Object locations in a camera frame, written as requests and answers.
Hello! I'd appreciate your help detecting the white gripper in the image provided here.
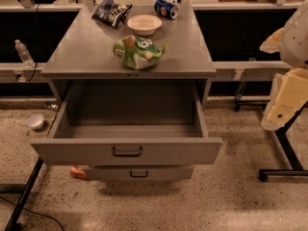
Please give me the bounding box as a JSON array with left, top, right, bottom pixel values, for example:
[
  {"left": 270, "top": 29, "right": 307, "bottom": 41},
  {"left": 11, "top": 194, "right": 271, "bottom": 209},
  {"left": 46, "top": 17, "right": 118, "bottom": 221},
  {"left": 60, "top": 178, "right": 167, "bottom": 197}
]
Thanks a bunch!
[{"left": 261, "top": 67, "right": 308, "bottom": 131}]

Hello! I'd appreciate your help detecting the green rice chip bag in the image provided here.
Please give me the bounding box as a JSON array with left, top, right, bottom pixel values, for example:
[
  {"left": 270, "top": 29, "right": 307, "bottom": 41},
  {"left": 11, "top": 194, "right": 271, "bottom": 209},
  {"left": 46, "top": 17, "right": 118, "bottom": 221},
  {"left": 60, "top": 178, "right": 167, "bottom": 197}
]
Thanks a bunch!
[{"left": 113, "top": 35, "right": 168, "bottom": 70}]

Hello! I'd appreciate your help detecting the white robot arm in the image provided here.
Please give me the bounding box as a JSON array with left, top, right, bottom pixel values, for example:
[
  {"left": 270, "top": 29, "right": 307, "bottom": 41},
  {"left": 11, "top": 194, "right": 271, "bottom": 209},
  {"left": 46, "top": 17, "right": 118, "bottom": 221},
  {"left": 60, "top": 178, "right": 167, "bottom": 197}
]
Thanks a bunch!
[{"left": 260, "top": 0, "right": 308, "bottom": 131}]

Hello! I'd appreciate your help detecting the open grey top drawer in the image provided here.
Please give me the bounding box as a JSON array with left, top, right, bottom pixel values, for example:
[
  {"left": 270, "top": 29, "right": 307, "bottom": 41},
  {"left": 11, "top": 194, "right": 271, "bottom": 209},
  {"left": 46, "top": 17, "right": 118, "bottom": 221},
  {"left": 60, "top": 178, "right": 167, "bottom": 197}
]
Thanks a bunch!
[{"left": 31, "top": 81, "right": 222, "bottom": 167}]

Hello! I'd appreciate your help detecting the dark blue chip bag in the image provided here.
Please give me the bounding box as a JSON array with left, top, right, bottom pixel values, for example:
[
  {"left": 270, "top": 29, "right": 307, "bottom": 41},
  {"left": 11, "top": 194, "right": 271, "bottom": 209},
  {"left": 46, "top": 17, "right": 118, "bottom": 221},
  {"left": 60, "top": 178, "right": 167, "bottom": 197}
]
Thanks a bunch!
[{"left": 92, "top": 0, "right": 133, "bottom": 29}]

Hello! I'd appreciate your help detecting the grey metal drawer cabinet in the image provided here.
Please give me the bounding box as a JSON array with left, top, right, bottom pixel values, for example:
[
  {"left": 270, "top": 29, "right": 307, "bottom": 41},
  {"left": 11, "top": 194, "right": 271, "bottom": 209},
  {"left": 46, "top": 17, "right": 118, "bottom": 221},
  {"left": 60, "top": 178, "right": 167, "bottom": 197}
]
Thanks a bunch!
[{"left": 42, "top": 6, "right": 216, "bottom": 100}]

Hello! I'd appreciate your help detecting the grey lower drawer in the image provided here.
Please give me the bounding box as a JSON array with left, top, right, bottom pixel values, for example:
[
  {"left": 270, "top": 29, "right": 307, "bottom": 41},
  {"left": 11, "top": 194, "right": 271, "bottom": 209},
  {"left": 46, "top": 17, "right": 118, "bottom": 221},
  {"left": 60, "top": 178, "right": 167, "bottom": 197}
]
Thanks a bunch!
[{"left": 83, "top": 166, "right": 193, "bottom": 181}]

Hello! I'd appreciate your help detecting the orange snack bag on floor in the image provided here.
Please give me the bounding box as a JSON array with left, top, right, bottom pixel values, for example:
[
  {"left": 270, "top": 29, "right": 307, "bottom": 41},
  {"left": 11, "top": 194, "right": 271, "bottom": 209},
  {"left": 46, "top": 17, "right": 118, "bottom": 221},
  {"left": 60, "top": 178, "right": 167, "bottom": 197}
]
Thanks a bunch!
[{"left": 70, "top": 167, "right": 88, "bottom": 180}]

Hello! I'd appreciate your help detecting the black metal table stand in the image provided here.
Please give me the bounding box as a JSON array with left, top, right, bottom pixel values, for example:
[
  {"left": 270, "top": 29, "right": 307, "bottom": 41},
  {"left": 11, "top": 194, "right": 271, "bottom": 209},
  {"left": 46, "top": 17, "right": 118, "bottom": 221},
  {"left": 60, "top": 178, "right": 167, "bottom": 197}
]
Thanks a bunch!
[{"left": 234, "top": 81, "right": 308, "bottom": 182}]

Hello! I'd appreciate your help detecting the blue pepsi can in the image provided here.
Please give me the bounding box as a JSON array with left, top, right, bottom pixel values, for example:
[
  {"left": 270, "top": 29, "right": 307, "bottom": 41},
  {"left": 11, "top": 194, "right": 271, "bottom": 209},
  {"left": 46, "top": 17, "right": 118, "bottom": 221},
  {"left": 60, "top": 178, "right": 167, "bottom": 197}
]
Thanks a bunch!
[{"left": 154, "top": 0, "right": 178, "bottom": 19}]

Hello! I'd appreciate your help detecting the white bowl on cabinet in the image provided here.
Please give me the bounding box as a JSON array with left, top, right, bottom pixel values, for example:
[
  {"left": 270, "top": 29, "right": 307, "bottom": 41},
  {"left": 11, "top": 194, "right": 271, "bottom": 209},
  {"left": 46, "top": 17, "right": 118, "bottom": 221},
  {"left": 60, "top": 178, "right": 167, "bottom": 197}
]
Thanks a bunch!
[{"left": 127, "top": 14, "right": 162, "bottom": 36}]

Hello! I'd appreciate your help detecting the metal can on floor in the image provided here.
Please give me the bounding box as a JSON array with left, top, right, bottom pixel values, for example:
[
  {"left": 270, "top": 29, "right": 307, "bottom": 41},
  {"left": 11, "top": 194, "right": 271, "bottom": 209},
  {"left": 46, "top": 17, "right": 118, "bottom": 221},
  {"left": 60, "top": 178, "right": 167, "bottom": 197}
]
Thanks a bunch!
[{"left": 45, "top": 102, "right": 59, "bottom": 112}]

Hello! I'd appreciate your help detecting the white bowl on floor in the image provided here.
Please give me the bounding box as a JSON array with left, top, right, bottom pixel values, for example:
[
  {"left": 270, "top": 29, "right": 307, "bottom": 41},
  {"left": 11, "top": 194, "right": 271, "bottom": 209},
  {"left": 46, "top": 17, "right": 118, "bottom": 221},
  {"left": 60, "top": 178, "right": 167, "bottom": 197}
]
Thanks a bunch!
[{"left": 26, "top": 115, "right": 45, "bottom": 130}]

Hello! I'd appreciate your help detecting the clear plastic water bottle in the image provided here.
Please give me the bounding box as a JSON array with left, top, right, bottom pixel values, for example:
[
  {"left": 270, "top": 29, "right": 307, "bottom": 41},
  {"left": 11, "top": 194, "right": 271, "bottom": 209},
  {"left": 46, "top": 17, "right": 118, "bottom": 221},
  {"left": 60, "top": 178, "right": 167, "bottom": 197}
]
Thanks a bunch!
[{"left": 14, "top": 39, "right": 35, "bottom": 68}]

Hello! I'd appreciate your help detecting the black left table leg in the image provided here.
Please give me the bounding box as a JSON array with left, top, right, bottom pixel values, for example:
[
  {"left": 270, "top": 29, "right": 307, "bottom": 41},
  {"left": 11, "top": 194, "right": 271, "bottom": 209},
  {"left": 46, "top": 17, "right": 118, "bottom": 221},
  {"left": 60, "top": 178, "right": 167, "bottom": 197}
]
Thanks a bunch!
[{"left": 0, "top": 158, "right": 43, "bottom": 231}]

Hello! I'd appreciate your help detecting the black floor cable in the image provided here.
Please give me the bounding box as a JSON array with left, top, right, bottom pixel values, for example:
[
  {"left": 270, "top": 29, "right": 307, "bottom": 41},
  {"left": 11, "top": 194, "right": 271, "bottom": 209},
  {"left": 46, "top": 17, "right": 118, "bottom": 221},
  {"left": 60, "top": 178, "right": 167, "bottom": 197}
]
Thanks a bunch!
[{"left": 0, "top": 195, "right": 66, "bottom": 231}]

